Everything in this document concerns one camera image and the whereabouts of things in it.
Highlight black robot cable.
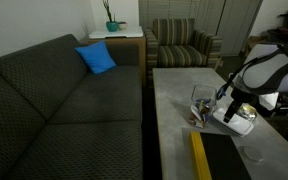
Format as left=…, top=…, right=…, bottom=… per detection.
left=215, top=43, right=288, bottom=101

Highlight striped armchair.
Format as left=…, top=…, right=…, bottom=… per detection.
left=144, top=18, right=223, bottom=87

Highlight wooden side table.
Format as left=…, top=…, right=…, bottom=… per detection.
left=84, top=36, right=147, bottom=87

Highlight round glass candle lid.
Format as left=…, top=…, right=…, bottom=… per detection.
left=243, top=146, right=263, bottom=162

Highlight window blinds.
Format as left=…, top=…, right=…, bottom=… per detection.
left=138, top=0, right=263, bottom=56

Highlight dark grey fabric sofa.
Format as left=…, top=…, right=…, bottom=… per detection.
left=0, top=34, right=143, bottom=180

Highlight black box on floor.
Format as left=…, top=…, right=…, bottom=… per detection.
left=258, top=95, right=288, bottom=117

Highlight blue square cushion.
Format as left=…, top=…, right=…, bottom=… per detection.
left=76, top=41, right=116, bottom=74

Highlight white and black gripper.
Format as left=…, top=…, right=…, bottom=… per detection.
left=224, top=87, right=256, bottom=123

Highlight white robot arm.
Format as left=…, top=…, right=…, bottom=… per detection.
left=216, top=42, right=288, bottom=123

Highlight white container lid with button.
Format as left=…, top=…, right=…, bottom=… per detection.
left=213, top=108, right=254, bottom=137

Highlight black and yellow book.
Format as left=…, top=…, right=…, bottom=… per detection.
left=190, top=132, right=251, bottom=180

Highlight candle in silver glass jar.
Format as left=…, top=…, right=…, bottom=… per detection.
left=237, top=104, right=257, bottom=123

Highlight clear plastic container with candy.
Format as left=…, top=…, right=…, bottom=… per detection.
left=189, top=85, right=217, bottom=128

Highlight teal pot with plant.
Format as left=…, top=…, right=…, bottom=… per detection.
left=102, top=0, right=118, bottom=32

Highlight small white plant pot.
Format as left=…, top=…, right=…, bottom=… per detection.
left=118, top=21, right=127, bottom=30

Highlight grey concrete coffee table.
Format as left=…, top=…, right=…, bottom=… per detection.
left=153, top=68, right=288, bottom=180

